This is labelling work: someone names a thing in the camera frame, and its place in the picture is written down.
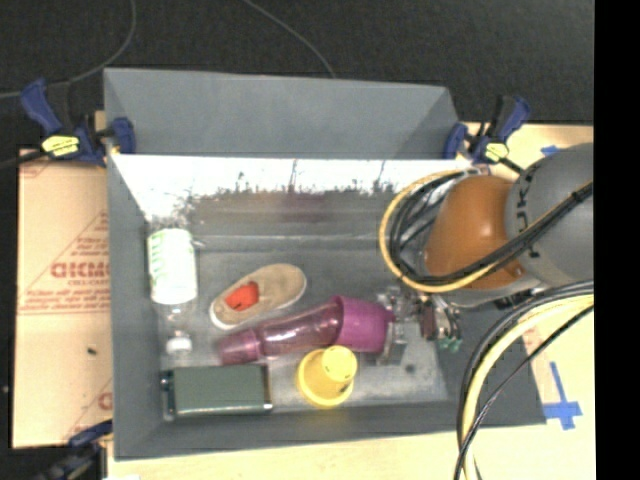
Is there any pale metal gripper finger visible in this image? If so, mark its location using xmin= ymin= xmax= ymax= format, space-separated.
xmin=377 ymin=290 xmax=411 ymax=320
xmin=380 ymin=323 xmax=414 ymax=367

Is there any purple plastic bottle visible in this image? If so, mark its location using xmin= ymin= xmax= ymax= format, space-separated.
xmin=216 ymin=294 xmax=397 ymax=367

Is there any yellow plastic cup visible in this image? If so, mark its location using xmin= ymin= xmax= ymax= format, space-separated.
xmin=296 ymin=344 xmax=360 ymax=410

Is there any tan shoe red inside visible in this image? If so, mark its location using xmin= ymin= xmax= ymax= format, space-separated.
xmin=208 ymin=262 xmax=308 ymax=331

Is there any dark green flat block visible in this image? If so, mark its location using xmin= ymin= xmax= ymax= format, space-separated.
xmin=159 ymin=363 xmax=275 ymax=418

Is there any grey metal bin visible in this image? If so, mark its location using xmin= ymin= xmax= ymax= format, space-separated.
xmin=102 ymin=67 xmax=547 ymax=459

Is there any clear plastic bottle white label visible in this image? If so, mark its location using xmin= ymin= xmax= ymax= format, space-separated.
xmin=145 ymin=226 xmax=202 ymax=357

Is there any brown cardboard board red print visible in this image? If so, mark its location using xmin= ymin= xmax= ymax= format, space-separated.
xmin=10 ymin=159 xmax=115 ymax=449

